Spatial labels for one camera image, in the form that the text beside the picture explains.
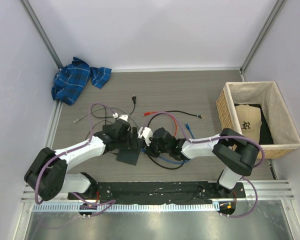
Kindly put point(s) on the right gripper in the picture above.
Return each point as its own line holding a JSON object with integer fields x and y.
{"x": 149, "y": 150}

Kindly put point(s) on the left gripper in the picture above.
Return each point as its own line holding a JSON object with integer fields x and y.
{"x": 135, "y": 137}

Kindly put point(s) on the black network switch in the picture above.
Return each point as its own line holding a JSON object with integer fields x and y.
{"x": 129, "y": 156}

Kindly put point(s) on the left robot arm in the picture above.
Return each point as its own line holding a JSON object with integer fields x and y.
{"x": 49, "y": 174}

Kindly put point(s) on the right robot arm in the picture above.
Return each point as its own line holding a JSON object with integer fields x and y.
{"x": 239, "y": 154}

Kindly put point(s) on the blue plaid cloth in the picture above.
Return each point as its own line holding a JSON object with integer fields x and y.
{"x": 70, "y": 80}

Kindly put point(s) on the beige cap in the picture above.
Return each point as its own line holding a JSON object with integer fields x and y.
{"x": 250, "y": 121}

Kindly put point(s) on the wicker basket with liner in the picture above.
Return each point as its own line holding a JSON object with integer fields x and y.
{"x": 277, "y": 134}

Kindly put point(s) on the black garment in basket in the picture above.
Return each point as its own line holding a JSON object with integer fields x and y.
{"x": 265, "y": 133}

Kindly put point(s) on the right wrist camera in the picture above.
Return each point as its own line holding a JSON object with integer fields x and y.
{"x": 145, "y": 134}

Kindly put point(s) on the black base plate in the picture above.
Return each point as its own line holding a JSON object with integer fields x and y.
{"x": 159, "y": 193}

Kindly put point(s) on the slotted cable duct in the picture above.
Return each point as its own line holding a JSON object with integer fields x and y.
{"x": 116, "y": 208}

